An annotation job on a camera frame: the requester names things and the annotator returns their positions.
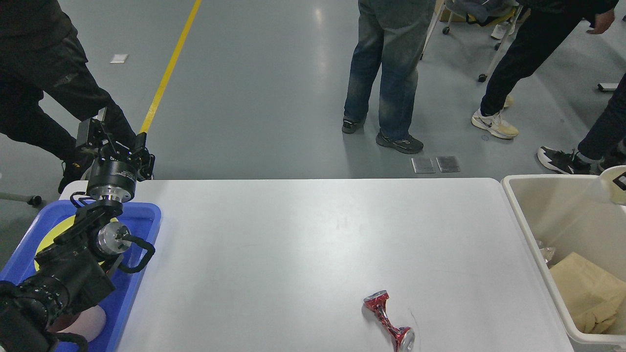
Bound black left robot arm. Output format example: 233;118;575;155
1;118;155;352

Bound yellow plate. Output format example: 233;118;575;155
36;216;131;254

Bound crushed red can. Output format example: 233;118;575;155
363;290;416;352

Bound person in blue jeans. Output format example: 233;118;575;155
342;0;436;154

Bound person at left edge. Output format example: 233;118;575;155
0;0;136;193

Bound foil tray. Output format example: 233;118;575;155
535;240;556;266

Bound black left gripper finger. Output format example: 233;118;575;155
128;132;155;180
76;117;118;162

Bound brown paper bag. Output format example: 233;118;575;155
549;252;626;334

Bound pink mug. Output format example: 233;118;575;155
47;306;107;342

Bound beige plastic bin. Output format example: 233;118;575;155
501;175;626;352

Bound blue plastic tray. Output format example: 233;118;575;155
0;200;161;352

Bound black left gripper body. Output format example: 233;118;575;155
86;157;138;203

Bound metal floor plates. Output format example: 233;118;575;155
411;155;461;174

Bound person in black trousers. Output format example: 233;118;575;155
537;75;626;175

